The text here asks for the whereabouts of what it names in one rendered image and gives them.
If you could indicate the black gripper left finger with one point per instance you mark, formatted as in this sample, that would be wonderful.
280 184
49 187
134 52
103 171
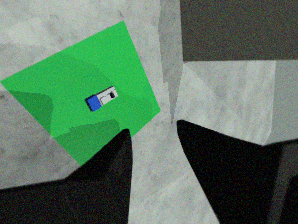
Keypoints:
98 192

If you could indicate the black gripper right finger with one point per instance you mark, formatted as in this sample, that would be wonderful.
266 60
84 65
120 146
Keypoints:
244 182

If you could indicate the green square mat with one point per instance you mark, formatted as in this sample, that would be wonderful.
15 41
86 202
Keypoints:
53 92

